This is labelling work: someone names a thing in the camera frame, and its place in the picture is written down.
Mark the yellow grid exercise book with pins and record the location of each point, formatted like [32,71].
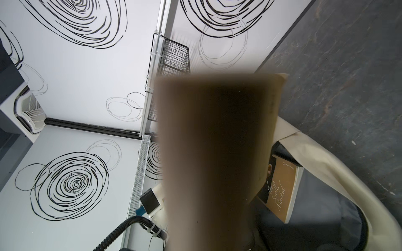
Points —
[215,133]

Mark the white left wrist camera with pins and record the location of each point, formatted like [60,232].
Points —
[152,200]

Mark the brown black scroll book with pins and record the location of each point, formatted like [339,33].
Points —
[281,187]

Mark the cream canvas backpack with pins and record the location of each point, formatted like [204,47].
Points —
[328,182]

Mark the black wire basket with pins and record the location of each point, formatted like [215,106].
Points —
[167,58]

